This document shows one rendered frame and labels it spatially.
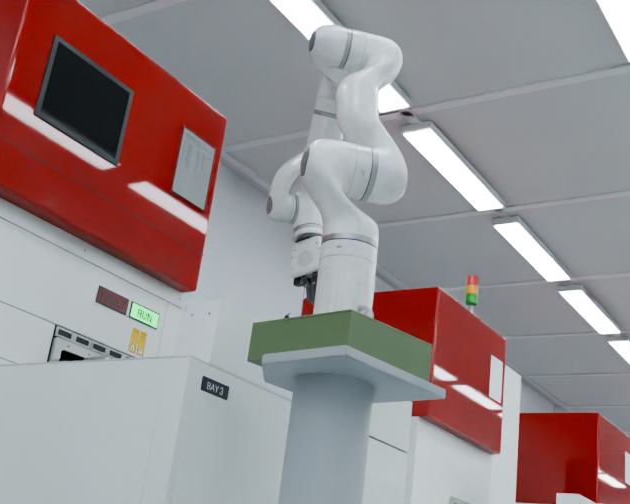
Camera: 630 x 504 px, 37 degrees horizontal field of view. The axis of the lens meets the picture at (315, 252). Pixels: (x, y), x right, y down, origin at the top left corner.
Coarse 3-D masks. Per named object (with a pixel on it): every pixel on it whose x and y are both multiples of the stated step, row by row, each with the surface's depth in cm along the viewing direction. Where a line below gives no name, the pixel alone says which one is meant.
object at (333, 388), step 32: (288, 352) 175; (320, 352) 170; (352, 352) 167; (288, 384) 192; (320, 384) 179; (352, 384) 179; (384, 384) 182; (416, 384) 180; (320, 416) 176; (352, 416) 178; (288, 448) 179; (320, 448) 174; (352, 448) 176; (288, 480) 175; (320, 480) 172; (352, 480) 174
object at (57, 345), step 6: (54, 342) 238; (60, 342) 239; (66, 342) 240; (54, 348) 237; (60, 348) 239; (66, 348) 240; (72, 348) 242; (78, 348) 244; (84, 348) 245; (54, 354) 237; (60, 354) 238; (72, 354) 243; (78, 354) 243; (84, 354) 245; (90, 354) 247; (96, 354) 249; (48, 360) 236; (54, 360) 237
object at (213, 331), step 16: (192, 304) 201; (208, 304) 199; (224, 304) 198; (192, 320) 200; (208, 320) 197; (224, 320) 198; (240, 320) 203; (256, 320) 208; (192, 336) 198; (208, 336) 195; (224, 336) 197; (240, 336) 202; (192, 352) 196; (208, 352) 194; (224, 352) 197; (240, 352) 202; (224, 368) 196; (240, 368) 201; (256, 368) 206; (256, 384) 205
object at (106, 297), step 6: (102, 288) 254; (102, 294) 254; (108, 294) 256; (114, 294) 258; (102, 300) 254; (108, 300) 256; (114, 300) 257; (120, 300) 259; (126, 300) 261; (114, 306) 257; (120, 306) 259; (126, 306) 261
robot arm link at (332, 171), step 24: (312, 144) 199; (336, 144) 198; (312, 168) 196; (336, 168) 195; (360, 168) 197; (312, 192) 199; (336, 192) 194; (360, 192) 199; (336, 216) 194; (360, 216) 193; (360, 240) 191
